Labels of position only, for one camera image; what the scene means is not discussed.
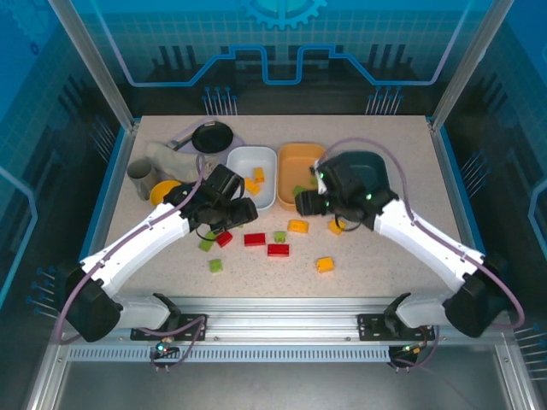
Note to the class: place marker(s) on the red lego brick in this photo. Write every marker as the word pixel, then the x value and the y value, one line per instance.
pixel 254 239
pixel 278 250
pixel 224 238

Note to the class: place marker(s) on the blue printed back panel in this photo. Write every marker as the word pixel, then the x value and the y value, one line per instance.
pixel 273 42

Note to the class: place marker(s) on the dark teal container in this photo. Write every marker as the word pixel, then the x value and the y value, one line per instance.
pixel 376 171

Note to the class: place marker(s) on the yellow lego brick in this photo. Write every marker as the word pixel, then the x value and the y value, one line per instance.
pixel 325 264
pixel 251 186
pixel 259 174
pixel 336 226
pixel 298 226

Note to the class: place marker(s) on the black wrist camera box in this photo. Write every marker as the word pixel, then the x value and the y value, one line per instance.
pixel 339 173
pixel 224 179

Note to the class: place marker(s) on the yellow bowl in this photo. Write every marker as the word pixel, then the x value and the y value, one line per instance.
pixel 162 192

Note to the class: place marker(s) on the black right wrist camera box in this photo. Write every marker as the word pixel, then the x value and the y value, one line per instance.
pixel 339 173

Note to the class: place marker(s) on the aluminium mounting rail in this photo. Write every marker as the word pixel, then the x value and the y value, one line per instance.
pixel 278 316

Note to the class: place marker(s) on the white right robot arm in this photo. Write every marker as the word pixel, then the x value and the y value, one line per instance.
pixel 419 239

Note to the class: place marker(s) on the white container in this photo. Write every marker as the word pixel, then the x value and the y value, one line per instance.
pixel 252 160

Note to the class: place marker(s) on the small LED circuit board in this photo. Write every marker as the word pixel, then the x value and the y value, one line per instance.
pixel 164 349
pixel 410 350

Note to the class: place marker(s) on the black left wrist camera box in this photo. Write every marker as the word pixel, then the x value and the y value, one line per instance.
pixel 224 179

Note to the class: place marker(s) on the metal knife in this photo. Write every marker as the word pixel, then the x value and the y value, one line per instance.
pixel 184 140

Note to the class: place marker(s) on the black plate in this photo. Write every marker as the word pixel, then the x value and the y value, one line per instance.
pixel 212 137

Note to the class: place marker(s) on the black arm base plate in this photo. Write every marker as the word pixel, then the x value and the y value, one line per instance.
pixel 372 329
pixel 192 329

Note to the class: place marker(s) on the long green lego brick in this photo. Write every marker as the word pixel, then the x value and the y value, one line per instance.
pixel 205 245

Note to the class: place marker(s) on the blue table edge strip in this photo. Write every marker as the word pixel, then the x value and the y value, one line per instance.
pixel 462 192
pixel 106 194

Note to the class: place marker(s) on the grey cup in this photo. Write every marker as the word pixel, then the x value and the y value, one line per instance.
pixel 143 179

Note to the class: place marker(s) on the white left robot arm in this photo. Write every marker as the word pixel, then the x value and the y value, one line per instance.
pixel 141 239

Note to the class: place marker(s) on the beige cloth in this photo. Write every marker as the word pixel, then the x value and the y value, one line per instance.
pixel 171 162

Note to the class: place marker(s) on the tan container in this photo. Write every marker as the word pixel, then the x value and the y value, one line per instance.
pixel 299 162

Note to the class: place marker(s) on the aluminium frame post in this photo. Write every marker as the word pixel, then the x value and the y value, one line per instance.
pixel 98 64
pixel 461 64

